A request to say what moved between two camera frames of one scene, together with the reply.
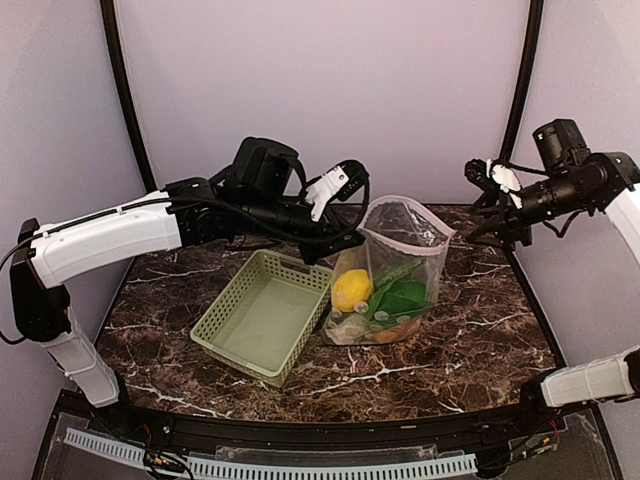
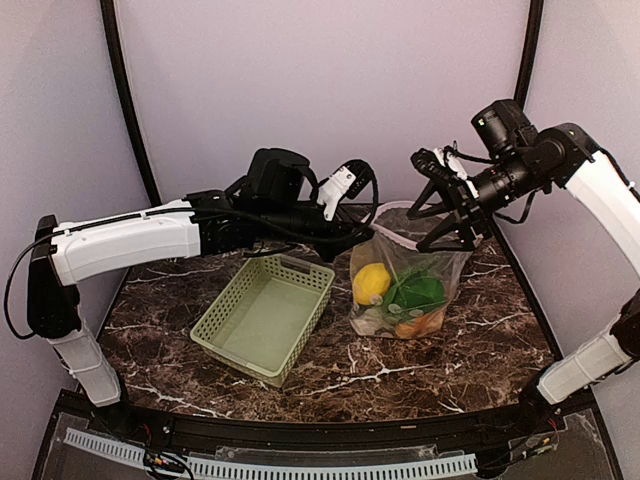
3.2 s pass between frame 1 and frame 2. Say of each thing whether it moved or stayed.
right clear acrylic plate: stayed
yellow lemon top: moved
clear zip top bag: moved
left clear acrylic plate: stayed
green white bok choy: moved
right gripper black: moved
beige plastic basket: stayed
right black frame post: stayed
